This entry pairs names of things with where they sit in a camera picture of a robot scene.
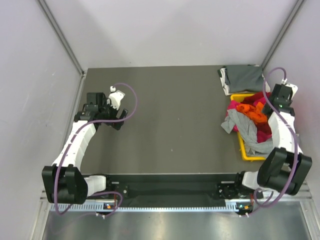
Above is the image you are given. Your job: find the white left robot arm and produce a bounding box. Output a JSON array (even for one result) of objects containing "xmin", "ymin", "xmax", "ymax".
[{"xmin": 41, "ymin": 90, "xmax": 128, "ymax": 204}]

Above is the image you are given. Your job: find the aluminium corner post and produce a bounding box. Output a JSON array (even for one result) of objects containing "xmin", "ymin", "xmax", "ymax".
[
  {"xmin": 36, "ymin": 0, "xmax": 85, "ymax": 76},
  {"xmin": 261, "ymin": 0, "xmax": 306, "ymax": 70}
]

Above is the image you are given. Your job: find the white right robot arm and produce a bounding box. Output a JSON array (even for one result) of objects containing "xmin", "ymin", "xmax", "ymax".
[{"xmin": 233, "ymin": 84, "xmax": 298, "ymax": 198}]

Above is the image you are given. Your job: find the yellow plastic bin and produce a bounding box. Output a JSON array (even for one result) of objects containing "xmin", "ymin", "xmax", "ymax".
[{"xmin": 230, "ymin": 93, "xmax": 266, "ymax": 162}]

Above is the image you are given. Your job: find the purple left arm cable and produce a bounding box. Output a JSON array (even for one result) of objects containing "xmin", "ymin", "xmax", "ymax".
[{"xmin": 53, "ymin": 82, "xmax": 138, "ymax": 221}]

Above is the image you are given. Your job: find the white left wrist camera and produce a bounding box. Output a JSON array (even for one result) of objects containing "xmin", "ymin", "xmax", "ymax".
[{"xmin": 108, "ymin": 86, "xmax": 125, "ymax": 110}]

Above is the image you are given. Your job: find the aluminium frame rail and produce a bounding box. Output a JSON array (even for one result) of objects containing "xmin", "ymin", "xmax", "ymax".
[{"xmin": 39, "ymin": 181, "xmax": 312, "ymax": 200}]

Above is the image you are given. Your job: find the light grey t shirt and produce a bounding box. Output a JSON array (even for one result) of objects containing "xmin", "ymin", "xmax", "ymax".
[{"xmin": 221, "ymin": 108, "xmax": 274, "ymax": 157}]

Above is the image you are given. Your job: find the right aluminium corner post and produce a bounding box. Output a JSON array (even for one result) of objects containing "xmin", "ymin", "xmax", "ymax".
[{"xmin": 261, "ymin": 0, "xmax": 306, "ymax": 70}]

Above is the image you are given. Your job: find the pink t shirt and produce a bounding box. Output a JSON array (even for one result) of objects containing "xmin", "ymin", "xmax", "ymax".
[{"xmin": 227, "ymin": 92, "xmax": 272, "ymax": 143}]

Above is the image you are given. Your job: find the orange t shirt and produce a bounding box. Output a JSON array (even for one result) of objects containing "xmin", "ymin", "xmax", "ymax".
[{"xmin": 236, "ymin": 102, "xmax": 268, "ymax": 124}]

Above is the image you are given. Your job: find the slotted grey cable duct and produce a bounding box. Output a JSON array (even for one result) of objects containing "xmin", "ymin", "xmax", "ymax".
[{"xmin": 58, "ymin": 200, "xmax": 253, "ymax": 213}]

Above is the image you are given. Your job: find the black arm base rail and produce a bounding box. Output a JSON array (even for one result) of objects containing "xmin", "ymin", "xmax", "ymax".
[{"xmin": 93, "ymin": 173, "xmax": 254, "ymax": 207}]

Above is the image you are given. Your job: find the left aluminium corner post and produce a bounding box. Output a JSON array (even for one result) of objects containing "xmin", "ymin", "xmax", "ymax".
[{"xmin": 36, "ymin": 0, "xmax": 85, "ymax": 76}]

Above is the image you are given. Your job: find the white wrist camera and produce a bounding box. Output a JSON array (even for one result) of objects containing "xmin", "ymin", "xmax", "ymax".
[
  {"xmin": 281, "ymin": 78, "xmax": 298, "ymax": 99},
  {"xmin": 108, "ymin": 86, "xmax": 125, "ymax": 110}
]

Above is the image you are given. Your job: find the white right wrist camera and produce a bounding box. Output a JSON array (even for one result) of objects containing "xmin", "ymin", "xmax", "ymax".
[{"xmin": 281, "ymin": 78, "xmax": 298, "ymax": 99}]

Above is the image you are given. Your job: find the folded dark grey t shirt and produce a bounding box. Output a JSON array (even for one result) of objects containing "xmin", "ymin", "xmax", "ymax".
[{"xmin": 222, "ymin": 64, "xmax": 264, "ymax": 93}]

